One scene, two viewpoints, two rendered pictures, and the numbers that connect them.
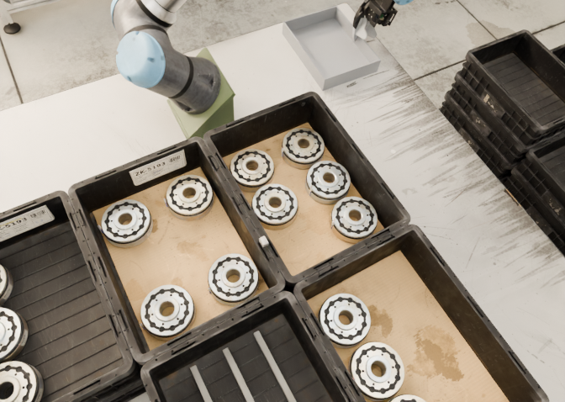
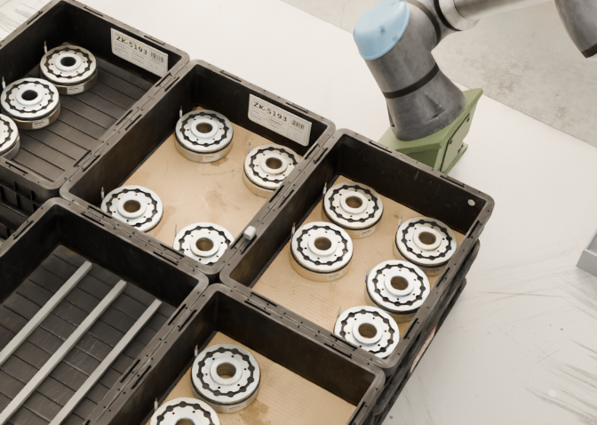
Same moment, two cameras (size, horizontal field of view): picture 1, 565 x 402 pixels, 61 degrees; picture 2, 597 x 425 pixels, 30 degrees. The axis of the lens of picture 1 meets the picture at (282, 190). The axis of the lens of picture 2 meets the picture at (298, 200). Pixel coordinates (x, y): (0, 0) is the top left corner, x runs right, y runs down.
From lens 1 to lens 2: 1.06 m
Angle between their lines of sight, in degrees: 35
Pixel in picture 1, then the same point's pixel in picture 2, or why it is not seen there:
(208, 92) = (420, 120)
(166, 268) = (179, 195)
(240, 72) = (518, 166)
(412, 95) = not seen: outside the picture
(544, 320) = not seen: outside the picture
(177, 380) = (69, 260)
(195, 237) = (231, 201)
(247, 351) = (134, 305)
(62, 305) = (88, 136)
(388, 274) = (321, 411)
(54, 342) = (50, 148)
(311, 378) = not seen: hidden behind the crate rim
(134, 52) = (379, 14)
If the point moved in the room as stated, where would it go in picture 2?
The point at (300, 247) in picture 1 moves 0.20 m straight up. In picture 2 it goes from (290, 303) to (302, 223)
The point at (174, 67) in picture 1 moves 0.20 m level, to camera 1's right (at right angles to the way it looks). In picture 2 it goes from (401, 60) to (456, 135)
